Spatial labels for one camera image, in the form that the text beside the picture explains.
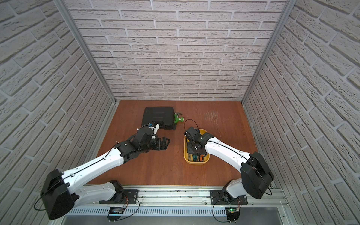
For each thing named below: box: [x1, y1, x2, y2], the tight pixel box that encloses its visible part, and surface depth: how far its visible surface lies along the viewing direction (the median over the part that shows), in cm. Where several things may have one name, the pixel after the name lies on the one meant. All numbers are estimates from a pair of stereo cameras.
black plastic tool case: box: [141, 106, 176, 130], surface depth 105 cm
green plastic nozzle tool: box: [173, 112, 185, 124], surface depth 106 cm
